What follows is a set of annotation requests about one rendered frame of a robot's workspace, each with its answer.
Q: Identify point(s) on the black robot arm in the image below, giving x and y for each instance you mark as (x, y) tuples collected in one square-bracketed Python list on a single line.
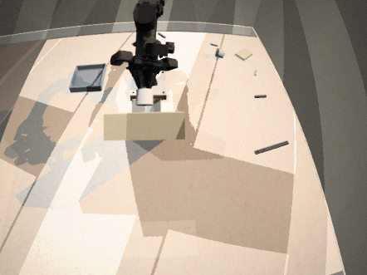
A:
[(146, 14)]

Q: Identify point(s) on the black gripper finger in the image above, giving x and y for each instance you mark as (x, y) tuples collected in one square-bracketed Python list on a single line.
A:
[(150, 75), (136, 70)]

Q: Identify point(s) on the grey flat bar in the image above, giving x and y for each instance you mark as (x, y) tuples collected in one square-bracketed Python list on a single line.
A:
[(271, 147)]

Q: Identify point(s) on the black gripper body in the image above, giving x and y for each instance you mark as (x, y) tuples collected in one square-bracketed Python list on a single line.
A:
[(119, 57)]

